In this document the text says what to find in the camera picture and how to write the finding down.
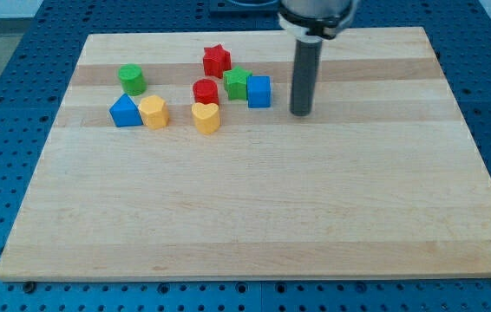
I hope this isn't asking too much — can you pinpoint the yellow hexagon block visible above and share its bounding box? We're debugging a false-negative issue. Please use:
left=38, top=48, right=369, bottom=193
left=138, top=95, right=169, bottom=129

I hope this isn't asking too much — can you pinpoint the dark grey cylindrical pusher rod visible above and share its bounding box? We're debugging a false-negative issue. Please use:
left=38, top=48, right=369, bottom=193
left=290, top=40, right=323, bottom=117

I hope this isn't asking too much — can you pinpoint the red star block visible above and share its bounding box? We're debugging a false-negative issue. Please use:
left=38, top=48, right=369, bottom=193
left=202, top=44, right=232, bottom=79

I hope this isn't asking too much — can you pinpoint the green cylinder block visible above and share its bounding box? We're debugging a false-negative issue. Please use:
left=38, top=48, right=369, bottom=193
left=117, top=63, right=147, bottom=96

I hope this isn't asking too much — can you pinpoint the light wooden board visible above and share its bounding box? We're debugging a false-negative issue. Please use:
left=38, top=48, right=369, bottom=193
left=0, top=27, right=491, bottom=282

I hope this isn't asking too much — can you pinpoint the blue triangle block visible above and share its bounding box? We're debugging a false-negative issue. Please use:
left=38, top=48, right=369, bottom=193
left=108, top=94, right=143, bottom=127

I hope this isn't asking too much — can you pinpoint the blue perforated table plate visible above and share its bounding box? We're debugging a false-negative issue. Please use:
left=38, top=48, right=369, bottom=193
left=0, top=1, right=491, bottom=311

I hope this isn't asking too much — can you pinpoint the yellow heart block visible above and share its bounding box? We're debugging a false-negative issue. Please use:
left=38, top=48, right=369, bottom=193
left=191, top=102, right=220, bottom=134

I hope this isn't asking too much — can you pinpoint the red cylinder block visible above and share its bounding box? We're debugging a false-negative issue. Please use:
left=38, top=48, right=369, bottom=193
left=193, top=79, right=219, bottom=105

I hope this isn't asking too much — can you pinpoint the blue cube block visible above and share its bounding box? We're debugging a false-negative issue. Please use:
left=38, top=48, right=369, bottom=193
left=246, top=76, right=272, bottom=108

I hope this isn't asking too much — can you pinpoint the green star block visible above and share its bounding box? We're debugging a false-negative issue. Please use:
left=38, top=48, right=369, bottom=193
left=223, top=66, right=252, bottom=101

